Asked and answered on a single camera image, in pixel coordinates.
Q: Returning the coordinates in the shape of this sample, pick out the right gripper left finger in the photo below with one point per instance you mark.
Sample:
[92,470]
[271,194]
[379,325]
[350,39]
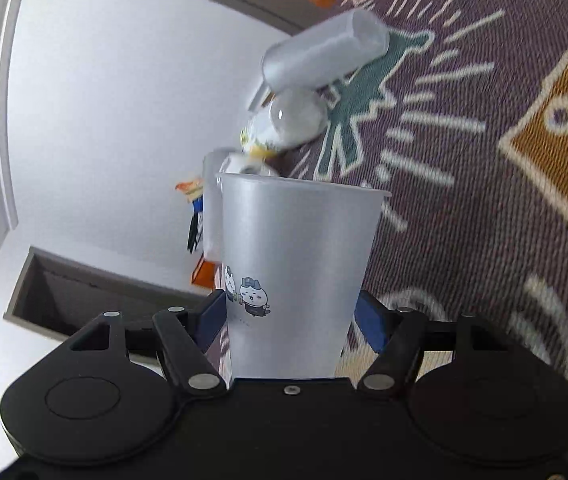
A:
[184,336]

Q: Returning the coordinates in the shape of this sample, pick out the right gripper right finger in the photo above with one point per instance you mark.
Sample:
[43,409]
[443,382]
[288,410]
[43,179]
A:
[396,337]

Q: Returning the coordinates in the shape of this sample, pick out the frosted cartoon plastic cup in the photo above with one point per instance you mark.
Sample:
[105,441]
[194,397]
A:
[294,257]

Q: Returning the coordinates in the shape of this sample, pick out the clear bottle white label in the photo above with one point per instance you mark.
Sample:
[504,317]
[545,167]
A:
[220,162]

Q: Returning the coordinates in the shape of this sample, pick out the patterned woven table cloth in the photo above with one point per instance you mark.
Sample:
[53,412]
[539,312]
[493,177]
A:
[464,125]

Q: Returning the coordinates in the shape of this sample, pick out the clear bottle yellow label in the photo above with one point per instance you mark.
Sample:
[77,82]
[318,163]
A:
[294,117]

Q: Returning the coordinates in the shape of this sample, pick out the frosted plastic tumbler lying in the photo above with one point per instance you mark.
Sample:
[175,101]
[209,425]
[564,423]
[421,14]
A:
[325,52]

